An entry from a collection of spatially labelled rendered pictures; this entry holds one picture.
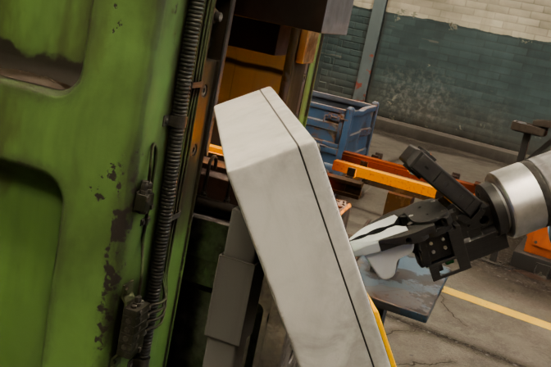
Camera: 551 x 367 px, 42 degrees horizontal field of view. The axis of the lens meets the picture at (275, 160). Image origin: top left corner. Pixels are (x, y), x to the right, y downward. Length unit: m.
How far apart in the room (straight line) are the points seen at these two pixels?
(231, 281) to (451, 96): 8.25
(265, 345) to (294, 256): 0.70
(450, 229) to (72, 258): 0.54
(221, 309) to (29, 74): 0.49
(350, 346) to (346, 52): 8.79
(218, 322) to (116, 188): 0.29
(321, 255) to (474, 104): 8.33
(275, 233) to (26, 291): 0.68
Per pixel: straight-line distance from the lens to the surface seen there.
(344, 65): 9.41
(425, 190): 1.69
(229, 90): 1.66
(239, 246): 0.80
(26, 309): 1.25
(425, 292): 1.83
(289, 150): 0.61
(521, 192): 0.95
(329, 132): 5.04
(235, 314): 0.82
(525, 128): 4.58
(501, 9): 8.91
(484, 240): 0.97
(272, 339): 1.32
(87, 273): 1.10
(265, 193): 0.62
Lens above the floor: 1.30
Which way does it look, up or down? 12 degrees down
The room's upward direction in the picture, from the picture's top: 11 degrees clockwise
